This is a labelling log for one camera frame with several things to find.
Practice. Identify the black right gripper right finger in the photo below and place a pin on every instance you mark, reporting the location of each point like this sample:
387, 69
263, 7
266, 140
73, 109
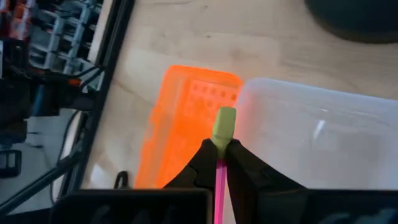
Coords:
245, 177

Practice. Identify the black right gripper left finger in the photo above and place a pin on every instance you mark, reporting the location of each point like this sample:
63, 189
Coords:
199, 171

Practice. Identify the pink pencil green eraser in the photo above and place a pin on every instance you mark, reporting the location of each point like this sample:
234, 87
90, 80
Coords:
224, 124

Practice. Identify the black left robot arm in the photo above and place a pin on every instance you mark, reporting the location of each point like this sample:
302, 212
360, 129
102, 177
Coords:
18, 93

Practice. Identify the orange box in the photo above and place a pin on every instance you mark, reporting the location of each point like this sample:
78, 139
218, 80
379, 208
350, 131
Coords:
180, 124

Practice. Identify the clear plastic supply box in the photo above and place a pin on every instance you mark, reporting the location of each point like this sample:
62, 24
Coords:
311, 140

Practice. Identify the white globe table lamp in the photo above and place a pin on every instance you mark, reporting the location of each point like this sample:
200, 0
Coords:
357, 18

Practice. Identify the grey shelving rack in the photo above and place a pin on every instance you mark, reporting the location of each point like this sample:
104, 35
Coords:
56, 37

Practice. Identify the black aluminium table frame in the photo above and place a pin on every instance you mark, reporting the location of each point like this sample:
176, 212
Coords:
115, 46

